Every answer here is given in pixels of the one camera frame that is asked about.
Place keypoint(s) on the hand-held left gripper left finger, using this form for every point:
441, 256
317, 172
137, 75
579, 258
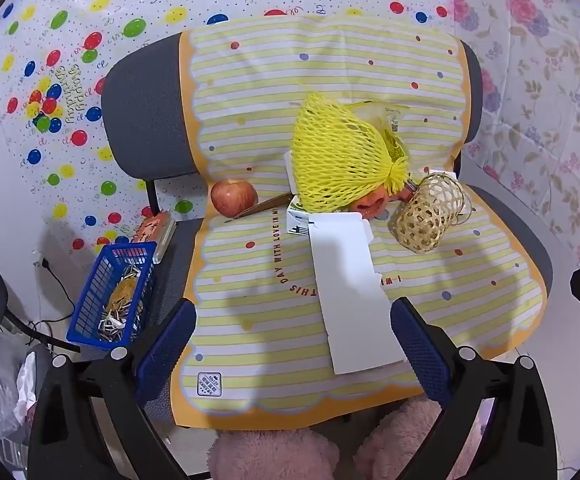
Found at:
167, 340

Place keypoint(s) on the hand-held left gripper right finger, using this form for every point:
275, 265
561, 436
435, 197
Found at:
415, 345

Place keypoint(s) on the blue plastic basket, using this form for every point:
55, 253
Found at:
95, 280

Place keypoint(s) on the white cardboard carton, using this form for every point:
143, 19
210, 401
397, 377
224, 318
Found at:
350, 300

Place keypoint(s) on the pink fluffy slipper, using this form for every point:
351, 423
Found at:
270, 455
400, 445

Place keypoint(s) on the orange flat box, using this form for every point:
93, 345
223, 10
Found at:
152, 227

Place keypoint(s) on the woven bamboo basket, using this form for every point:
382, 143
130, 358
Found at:
425, 215

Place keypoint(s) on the red apple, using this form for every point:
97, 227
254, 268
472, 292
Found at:
232, 197

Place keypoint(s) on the yellow foam fruit net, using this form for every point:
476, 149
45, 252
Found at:
335, 160

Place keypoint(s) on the clear plastic food wrapper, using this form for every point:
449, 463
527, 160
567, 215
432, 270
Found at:
392, 125

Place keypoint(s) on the grey office chair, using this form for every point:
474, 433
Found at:
140, 110

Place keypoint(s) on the floral print plastic sheet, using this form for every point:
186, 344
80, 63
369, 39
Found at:
545, 60

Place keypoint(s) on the yellow striped dotted cloth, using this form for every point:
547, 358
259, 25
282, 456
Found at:
245, 85

